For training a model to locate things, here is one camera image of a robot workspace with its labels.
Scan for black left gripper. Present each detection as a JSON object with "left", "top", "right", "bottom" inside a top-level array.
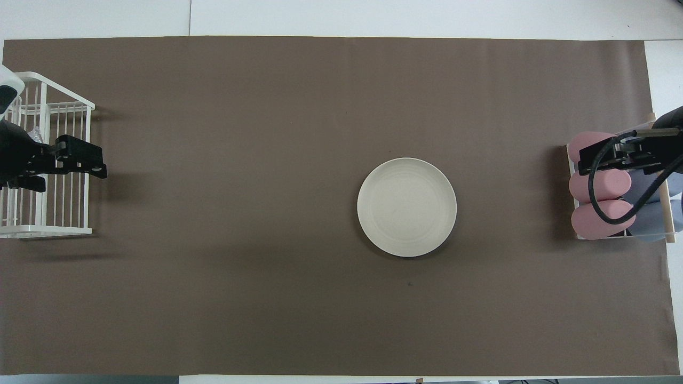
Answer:
[{"left": 0, "top": 122, "right": 108, "bottom": 193}]

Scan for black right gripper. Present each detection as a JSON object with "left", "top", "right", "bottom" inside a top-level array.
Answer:
[{"left": 578, "top": 127, "right": 683, "bottom": 177}]

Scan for cream round plate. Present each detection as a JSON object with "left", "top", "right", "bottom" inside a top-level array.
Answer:
[{"left": 357, "top": 157, "right": 457, "bottom": 258}]

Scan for pink plastic cup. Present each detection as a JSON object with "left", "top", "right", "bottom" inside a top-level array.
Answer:
[
  {"left": 571, "top": 199, "right": 637, "bottom": 241},
  {"left": 569, "top": 168, "right": 633, "bottom": 204},
  {"left": 567, "top": 132, "right": 614, "bottom": 163}
]

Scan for blue plastic cup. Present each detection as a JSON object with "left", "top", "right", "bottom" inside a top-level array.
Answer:
[
  {"left": 632, "top": 202, "right": 683, "bottom": 243},
  {"left": 630, "top": 171, "right": 683, "bottom": 206}
]

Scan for white cup rack wooden rod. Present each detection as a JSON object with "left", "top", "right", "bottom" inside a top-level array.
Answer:
[{"left": 566, "top": 112, "right": 678, "bottom": 244}]

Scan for brown table mat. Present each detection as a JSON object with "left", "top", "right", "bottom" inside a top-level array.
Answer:
[{"left": 0, "top": 36, "right": 679, "bottom": 377}]

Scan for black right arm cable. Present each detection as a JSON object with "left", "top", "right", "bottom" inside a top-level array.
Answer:
[{"left": 587, "top": 136, "right": 683, "bottom": 225}]

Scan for white wire dish rack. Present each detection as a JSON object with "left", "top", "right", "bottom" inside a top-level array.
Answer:
[{"left": 0, "top": 71, "right": 96, "bottom": 238}]

